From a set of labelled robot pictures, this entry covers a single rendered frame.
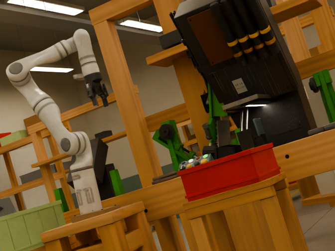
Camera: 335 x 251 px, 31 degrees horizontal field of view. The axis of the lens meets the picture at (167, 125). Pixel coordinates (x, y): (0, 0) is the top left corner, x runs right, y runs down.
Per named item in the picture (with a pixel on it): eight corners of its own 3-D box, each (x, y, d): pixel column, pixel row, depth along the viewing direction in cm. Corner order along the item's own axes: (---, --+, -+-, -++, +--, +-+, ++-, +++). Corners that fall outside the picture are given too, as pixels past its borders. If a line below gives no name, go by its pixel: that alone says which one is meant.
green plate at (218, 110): (227, 126, 273) (225, 80, 273) (210, 127, 276) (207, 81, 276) (235, 125, 284) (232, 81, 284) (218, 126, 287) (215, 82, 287)
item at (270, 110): (312, 135, 275) (289, 64, 278) (251, 154, 286) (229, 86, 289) (319, 133, 292) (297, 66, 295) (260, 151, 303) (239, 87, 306)
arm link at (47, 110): (30, 115, 253) (47, 113, 261) (66, 161, 243) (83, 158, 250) (39, 98, 249) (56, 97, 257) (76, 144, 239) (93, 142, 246)
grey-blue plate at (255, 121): (265, 149, 258) (255, 118, 259) (261, 151, 258) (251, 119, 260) (271, 148, 266) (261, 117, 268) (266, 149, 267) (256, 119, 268)
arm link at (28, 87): (8, 80, 268) (39, 119, 258) (1, 68, 259) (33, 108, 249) (25, 69, 270) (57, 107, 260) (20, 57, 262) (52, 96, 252)
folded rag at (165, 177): (161, 182, 265) (159, 176, 265) (151, 185, 271) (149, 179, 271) (179, 177, 270) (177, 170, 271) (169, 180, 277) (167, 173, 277)
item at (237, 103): (259, 100, 249) (256, 93, 249) (223, 113, 255) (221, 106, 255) (280, 100, 285) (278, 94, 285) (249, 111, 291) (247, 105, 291)
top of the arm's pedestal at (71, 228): (113, 222, 225) (110, 212, 225) (42, 243, 235) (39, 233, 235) (145, 209, 255) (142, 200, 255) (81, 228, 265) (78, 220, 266)
